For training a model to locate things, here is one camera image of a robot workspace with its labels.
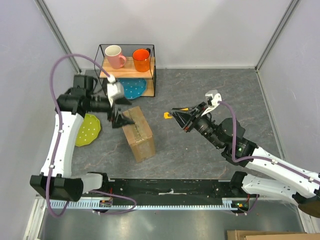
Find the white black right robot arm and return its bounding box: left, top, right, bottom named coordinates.
left=164, top=100, right=320, bottom=218

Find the blue dotted plate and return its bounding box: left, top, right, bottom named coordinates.
left=118, top=78, right=147, bottom=100

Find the cardboard sheet in corner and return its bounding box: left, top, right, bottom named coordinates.
left=226, top=230, right=320, bottom=240

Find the orange ceramic mug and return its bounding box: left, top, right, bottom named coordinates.
left=132, top=48, right=151, bottom=73

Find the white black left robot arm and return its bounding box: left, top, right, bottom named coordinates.
left=29, top=75, right=134, bottom=202

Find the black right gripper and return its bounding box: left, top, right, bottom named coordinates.
left=169, top=101, right=224, bottom=149

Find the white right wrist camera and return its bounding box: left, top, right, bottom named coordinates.
left=202, top=89, right=222, bottom=116

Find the yellow utility knife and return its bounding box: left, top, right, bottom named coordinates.
left=163, top=107, right=190, bottom=120

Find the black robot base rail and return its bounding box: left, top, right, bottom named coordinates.
left=100, top=178, right=256, bottom=207

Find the brown cardboard express box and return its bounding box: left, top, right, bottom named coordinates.
left=122, top=106, right=156, bottom=163

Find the black wire wooden shelf rack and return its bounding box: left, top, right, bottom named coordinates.
left=97, top=43, right=157, bottom=97

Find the green dotted plate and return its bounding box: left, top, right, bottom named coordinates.
left=75, top=113, right=101, bottom=147

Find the pink ceramic mug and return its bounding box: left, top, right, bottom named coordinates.
left=104, top=45, right=127, bottom=70

